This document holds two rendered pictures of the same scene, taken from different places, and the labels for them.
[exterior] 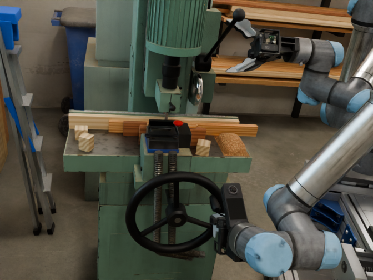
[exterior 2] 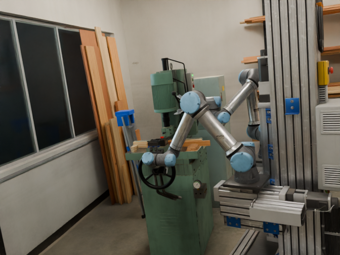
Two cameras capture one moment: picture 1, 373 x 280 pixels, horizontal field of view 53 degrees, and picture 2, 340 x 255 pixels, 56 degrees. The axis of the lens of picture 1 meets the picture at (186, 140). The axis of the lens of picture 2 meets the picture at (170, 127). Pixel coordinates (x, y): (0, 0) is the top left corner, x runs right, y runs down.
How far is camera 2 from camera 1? 1.61 m
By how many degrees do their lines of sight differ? 35
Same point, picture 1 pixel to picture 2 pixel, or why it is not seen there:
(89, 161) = (133, 156)
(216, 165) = (182, 156)
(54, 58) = not seen: hidden behind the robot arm
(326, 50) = (210, 99)
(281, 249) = (148, 155)
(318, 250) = (163, 157)
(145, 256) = (162, 203)
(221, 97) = not seen: hidden behind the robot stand
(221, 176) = (185, 161)
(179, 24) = (160, 100)
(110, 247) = (147, 197)
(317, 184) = (174, 140)
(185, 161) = not seen: hidden behind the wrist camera
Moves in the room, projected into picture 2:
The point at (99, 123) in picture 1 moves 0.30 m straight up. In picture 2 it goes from (143, 144) to (139, 109)
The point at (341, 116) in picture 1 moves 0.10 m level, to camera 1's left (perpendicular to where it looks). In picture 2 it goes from (251, 132) to (239, 132)
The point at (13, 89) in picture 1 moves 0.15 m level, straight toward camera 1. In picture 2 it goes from (129, 142) to (126, 145)
